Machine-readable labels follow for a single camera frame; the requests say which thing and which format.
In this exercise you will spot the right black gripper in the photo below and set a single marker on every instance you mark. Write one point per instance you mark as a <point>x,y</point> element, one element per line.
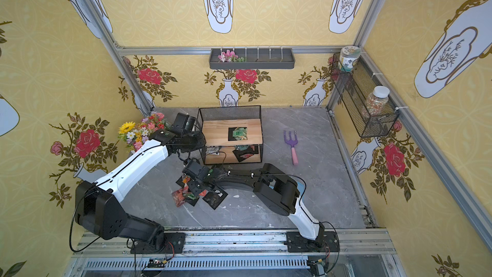
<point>200,184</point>

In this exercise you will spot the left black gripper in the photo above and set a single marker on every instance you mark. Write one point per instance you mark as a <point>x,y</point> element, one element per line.
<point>196,142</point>

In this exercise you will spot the black tea bag with barcode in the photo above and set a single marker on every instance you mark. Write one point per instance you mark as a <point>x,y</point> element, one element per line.
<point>215,197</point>

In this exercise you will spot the red black tea bag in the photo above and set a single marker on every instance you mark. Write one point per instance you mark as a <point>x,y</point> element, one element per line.
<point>178,197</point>

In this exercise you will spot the black wire two-tier shelf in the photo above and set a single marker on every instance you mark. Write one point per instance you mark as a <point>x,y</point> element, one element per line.
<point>215,123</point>

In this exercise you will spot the green black tea bag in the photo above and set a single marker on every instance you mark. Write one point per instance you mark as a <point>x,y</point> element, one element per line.
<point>237,134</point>

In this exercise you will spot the orange black tea bag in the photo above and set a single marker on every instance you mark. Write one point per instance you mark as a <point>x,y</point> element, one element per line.
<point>182,181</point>

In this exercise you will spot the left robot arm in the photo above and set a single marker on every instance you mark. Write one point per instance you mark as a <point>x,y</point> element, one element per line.
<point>98,206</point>

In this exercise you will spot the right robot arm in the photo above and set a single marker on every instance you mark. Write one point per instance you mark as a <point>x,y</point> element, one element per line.
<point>279,192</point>

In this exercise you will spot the colourful flower bouquet in planter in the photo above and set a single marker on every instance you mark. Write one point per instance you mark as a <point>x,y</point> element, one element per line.
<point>135,135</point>

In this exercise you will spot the small pink flowers in tray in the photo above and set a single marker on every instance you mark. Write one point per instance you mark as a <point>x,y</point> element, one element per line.
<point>230,56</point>

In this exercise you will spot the purple garden fork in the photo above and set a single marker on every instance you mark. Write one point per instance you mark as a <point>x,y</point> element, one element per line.
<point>290,138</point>

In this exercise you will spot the small circuit board left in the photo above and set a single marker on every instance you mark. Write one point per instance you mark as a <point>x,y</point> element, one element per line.
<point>157,263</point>

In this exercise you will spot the small circuit board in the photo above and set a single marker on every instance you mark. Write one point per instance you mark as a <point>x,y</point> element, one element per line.
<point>317,268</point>
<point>157,263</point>

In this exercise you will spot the small circuit board right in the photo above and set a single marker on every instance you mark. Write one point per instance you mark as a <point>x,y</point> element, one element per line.
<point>317,268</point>

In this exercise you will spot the white green lidded jar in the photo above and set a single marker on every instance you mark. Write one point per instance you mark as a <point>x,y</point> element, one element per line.
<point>348,58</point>

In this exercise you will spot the clear jar with candies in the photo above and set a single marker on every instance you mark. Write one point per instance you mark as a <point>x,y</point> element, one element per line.
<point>376,101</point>

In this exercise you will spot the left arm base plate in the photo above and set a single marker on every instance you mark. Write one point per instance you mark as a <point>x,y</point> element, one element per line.
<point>169,241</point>

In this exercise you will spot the grey wall tray shelf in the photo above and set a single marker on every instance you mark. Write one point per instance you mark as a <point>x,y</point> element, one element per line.
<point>255,58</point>

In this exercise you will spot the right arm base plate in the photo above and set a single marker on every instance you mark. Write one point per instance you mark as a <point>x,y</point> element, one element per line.
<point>326,241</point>

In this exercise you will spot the black wire wall basket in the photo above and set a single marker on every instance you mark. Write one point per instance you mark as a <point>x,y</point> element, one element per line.
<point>352,89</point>

